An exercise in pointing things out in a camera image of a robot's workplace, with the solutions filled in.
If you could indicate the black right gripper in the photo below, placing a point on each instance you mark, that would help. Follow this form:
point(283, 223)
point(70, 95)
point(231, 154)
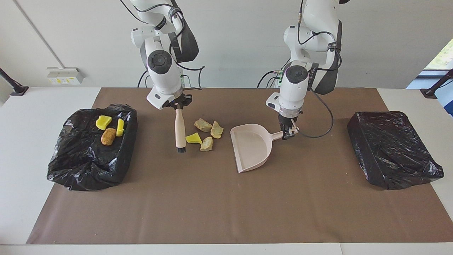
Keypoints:
point(178, 102)

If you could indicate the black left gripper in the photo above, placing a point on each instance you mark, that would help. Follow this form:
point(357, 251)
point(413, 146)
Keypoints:
point(287, 121)

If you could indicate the beige foam chunk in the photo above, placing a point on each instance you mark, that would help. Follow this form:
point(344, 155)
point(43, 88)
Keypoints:
point(203, 125)
point(206, 144)
point(216, 130)

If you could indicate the yellow sponge wedge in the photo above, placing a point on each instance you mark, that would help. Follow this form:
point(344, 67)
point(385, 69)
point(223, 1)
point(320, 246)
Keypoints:
point(193, 138)

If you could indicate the pale pink plastic dustpan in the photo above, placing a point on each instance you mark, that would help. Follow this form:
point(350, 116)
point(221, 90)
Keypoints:
point(251, 148)

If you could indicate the yellow sponge piece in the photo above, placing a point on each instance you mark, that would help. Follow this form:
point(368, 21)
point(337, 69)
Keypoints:
point(103, 122)
point(120, 126)

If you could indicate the brown foam lump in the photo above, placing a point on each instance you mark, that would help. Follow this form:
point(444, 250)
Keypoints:
point(108, 136)

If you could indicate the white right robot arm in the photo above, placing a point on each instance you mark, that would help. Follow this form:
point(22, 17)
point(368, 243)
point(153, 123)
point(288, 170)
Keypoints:
point(164, 78)

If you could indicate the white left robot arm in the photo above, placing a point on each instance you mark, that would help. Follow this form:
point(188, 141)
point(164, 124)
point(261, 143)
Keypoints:
point(295, 88)

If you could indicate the smooth black bag lined bin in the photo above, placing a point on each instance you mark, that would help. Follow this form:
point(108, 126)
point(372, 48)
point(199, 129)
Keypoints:
point(389, 148)

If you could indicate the crumpled black bag lined bin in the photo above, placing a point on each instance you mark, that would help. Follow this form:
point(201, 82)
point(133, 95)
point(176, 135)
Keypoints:
point(88, 166)

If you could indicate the brown table mat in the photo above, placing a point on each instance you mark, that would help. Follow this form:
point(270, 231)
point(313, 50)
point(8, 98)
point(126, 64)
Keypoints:
point(300, 219)

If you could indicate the white wall socket box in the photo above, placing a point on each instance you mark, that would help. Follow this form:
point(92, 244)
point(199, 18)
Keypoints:
point(65, 75)

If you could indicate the black camera stand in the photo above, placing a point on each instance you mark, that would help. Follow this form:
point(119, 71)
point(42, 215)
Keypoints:
point(430, 92)
point(16, 88)

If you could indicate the window with dark frame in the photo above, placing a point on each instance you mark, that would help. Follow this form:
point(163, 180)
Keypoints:
point(442, 56)

